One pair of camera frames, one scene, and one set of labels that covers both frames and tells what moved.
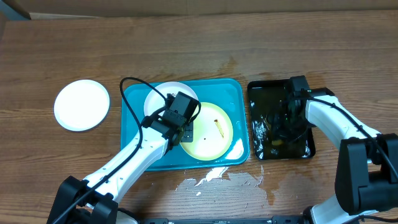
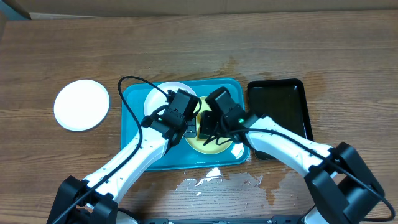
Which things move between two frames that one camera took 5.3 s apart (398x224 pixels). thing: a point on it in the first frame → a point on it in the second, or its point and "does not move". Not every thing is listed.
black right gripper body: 288,129 → 222,126
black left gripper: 188,130 does not move
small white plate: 154,100 does not move
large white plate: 81,105 does not move
